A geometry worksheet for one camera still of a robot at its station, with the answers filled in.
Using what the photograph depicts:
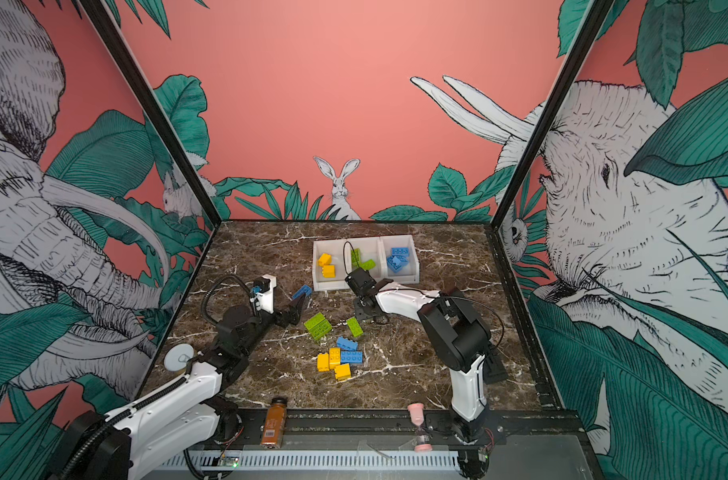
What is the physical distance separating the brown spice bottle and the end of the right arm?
0.31 meters

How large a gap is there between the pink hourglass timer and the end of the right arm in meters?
0.27

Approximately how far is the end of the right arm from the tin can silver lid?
49cm

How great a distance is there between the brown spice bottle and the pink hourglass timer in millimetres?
332

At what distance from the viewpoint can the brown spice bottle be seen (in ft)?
2.33

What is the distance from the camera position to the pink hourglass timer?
0.71 metres

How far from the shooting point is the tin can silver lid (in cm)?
81
